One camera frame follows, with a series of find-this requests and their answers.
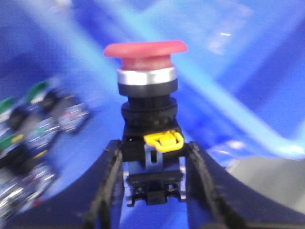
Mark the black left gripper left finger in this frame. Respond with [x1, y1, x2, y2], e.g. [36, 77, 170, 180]
[5, 140, 123, 229]

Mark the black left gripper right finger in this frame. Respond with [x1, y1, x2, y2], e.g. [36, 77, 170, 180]
[185, 142, 305, 229]

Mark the red mushroom push button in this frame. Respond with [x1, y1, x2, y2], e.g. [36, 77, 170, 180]
[104, 41, 187, 207]

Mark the green push button left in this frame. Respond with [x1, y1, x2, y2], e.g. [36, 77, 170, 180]
[0, 97, 60, 154]

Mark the green push button upper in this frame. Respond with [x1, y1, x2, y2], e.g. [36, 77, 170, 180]
[26, 80, 90, 132]

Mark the large blue crate left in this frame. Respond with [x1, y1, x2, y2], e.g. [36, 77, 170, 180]
[0, 0, 305, 229]

